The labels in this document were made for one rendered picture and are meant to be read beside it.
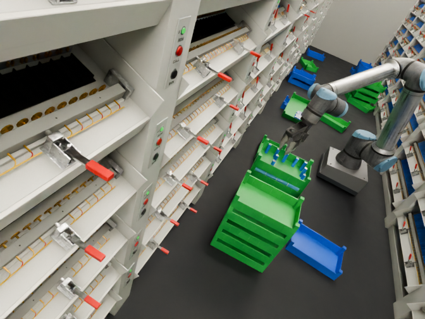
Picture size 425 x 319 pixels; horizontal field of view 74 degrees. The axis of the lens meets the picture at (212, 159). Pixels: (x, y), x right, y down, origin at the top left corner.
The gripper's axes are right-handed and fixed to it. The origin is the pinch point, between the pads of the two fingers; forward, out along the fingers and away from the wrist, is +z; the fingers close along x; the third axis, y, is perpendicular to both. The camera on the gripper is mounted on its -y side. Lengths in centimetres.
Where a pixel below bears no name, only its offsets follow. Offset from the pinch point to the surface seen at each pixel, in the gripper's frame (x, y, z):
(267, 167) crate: -0.1, -3.9, 11.4
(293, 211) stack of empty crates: -26.6, -10.0, 15.8
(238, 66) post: 18, -45, -28
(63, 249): -25, -118, 1
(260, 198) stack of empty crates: -13.5, -20.1, 18.5
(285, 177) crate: -9.7, 1.6, 10.6
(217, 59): 2, -75, -32
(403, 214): -61, 86, 5
